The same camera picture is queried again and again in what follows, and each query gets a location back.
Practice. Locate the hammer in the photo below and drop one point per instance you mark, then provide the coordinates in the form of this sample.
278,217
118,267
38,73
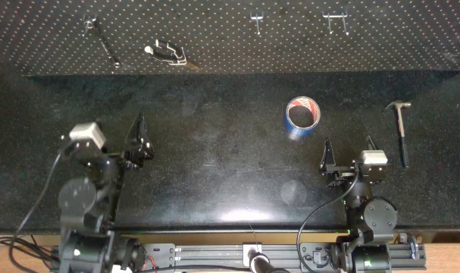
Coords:
402,129

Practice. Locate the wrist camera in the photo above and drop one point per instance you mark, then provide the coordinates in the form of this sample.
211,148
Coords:
87,134
374,157

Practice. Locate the metal hook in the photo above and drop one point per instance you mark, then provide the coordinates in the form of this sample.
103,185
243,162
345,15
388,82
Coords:
90,17
335,15
179,63
257,21

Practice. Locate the black pegboard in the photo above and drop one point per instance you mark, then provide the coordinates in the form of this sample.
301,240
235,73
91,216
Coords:
229,41

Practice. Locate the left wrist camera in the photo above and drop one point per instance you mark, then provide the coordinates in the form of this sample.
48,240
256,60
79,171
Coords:
87,134

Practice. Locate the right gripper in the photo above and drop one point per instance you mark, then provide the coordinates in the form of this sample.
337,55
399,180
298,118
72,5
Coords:
341,174

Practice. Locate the wrench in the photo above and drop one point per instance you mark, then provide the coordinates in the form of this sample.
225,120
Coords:
104,43

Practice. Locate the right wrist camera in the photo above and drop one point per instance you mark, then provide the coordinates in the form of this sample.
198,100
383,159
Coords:
374,157

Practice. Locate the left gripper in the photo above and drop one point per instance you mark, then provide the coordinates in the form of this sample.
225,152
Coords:
133,159

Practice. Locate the mounting rail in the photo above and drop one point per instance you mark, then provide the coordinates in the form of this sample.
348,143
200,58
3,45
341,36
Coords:
214,256

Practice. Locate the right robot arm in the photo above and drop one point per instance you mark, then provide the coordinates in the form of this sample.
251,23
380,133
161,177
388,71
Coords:
379,218

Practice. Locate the roll of blue tape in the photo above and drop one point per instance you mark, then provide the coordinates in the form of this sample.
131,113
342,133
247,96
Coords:
290,127

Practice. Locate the black and white pliers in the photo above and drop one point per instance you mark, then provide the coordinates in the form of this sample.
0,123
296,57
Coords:
165,53

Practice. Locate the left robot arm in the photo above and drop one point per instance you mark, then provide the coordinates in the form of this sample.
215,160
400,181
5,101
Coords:
76,197

